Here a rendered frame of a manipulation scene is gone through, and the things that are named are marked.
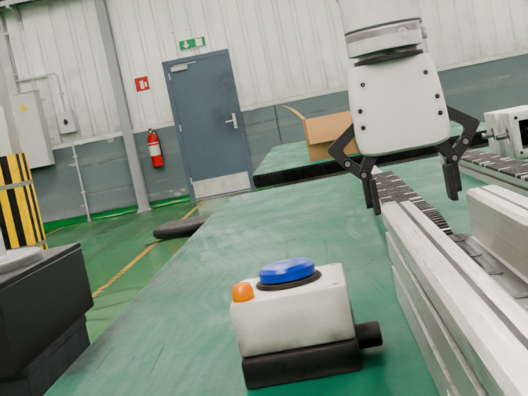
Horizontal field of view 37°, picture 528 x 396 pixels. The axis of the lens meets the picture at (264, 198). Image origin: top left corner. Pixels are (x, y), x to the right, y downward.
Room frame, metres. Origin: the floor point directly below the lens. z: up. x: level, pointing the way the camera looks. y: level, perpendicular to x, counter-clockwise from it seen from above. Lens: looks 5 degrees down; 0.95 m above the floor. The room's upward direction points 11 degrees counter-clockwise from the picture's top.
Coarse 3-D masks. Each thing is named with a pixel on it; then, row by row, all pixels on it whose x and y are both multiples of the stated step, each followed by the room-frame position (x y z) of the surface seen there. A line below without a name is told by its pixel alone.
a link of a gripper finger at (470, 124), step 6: (450, 108) 0.85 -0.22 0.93; (450, 114) 0.85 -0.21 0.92; (456, 114) 0.84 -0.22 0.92; (462, 114) 0.84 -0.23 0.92; (456, 120) 0.85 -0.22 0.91; (462, 120) 0.84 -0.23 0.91; (468, 120) 0.84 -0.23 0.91; (474, 120) 0.84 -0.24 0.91; (468, 126) 0.84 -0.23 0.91; (474, 126) 0.84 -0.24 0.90; (462, 132) 0.85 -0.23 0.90; (468, 132) 0.84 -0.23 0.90; (474, 132) 0.84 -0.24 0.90
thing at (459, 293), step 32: (480, 192) 0.62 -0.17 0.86; (512, 192) 0.59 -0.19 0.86; (384, 224) 0.65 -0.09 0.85; (416, 224) 0.54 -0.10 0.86; (480, 224) 0.61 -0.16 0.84; (512, 224) 0.50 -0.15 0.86; (416, 256) 0.43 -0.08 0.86; (448, 256) 0.41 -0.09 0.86; (480, 256) 0.52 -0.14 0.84; (512, 256) 0.52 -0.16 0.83; (416, 288) 0.45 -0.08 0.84; (448, 288) 0.35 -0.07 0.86; (480, 288) 0.34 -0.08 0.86; (512, 288) 0.43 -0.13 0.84; (416, 320) 0.50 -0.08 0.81; (448, 320) 0.33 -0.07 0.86; (480, 320) 0.29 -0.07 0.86; (512, 320) 0.28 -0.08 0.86; (448, 352) 0.35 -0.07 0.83; (480, 352) 0.26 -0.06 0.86; (512, 352) 0.25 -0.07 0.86; (448, 384) 0.38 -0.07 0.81; (480, 384) 0.29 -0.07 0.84; (512, 384) 0.22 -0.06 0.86
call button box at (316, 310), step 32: (256, 288) 0.55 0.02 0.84; (288, 288) 0.53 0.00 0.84; (320, 288) 0.51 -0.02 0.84; (256, 320) 0.51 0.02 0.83; (288, 320) 0.51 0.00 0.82; (320, 320) 0.51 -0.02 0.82; (352, 320) 0.51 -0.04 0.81; (256, 352) 0.51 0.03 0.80; (288, 352) 0.51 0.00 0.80; (320, 352) 0.51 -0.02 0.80; (352, 352) 0.51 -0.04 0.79; (256, 384) 0.51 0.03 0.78
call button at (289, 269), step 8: (272, 264) 0.56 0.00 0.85; (280, 264) 0.55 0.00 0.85; (288, 264) 0.54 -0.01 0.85; (296, 264) 0.54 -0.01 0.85; (304, 264) 0.54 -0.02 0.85; (312, 264) 0.54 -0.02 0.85; (264, 272) 0.54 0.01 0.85; (272, 272) 0.53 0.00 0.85; (280, 272) 0.53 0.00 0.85; (288, 272) 0.53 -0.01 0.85; (296, 272) 0.53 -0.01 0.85; (304, 272) 0.53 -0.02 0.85; (312, 272) 0.54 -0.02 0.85; (264, 280) 0.54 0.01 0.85; (272, 280) 0.53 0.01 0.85; (280, 280) 0.53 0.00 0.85; (288, 280) 0.53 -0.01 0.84
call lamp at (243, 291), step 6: (240, 282) 0.52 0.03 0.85; (246, 282) 0.52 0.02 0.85; (234, 288) 0.52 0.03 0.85; (240, 288) 0.52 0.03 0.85; (246, 288) 0.52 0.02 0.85; (252, 288) 0.52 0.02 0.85; (234, 294) 0.52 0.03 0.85; (240, 294) 0.51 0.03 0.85; (246, 294) 0.51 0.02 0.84; (252, 294) 0.52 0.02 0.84; (234, 300) 0.52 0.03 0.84; (240, 300) 0.51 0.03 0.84; (246, 300) 0.51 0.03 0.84
